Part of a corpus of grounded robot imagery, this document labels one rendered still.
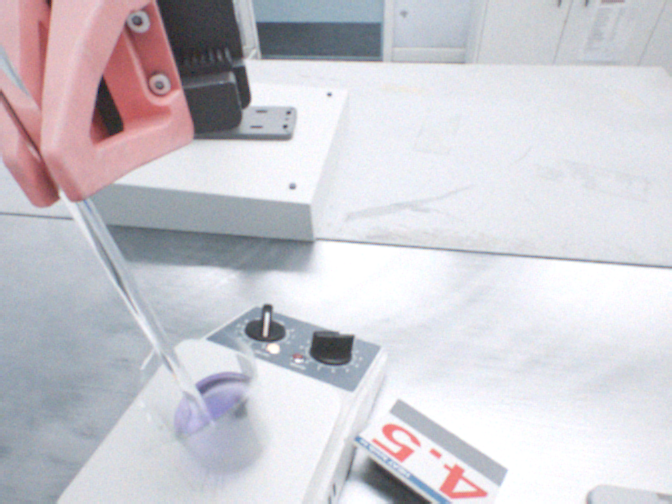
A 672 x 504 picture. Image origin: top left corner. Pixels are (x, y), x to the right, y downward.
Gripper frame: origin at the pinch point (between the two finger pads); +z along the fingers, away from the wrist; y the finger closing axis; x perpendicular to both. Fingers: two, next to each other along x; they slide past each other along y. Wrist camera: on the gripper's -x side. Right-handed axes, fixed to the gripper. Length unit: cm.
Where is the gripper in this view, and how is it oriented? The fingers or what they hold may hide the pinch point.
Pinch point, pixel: (52, 163)
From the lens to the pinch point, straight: 12.9
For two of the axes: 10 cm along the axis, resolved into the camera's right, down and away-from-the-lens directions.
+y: 9.7, -2.0, 1.3
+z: 2.3, 6.8, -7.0
